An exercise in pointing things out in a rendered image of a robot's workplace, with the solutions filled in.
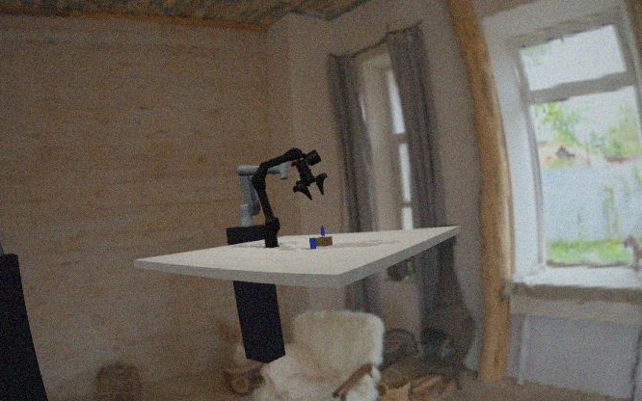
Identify brown wooden block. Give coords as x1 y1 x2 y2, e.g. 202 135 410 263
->
315 236 333 247

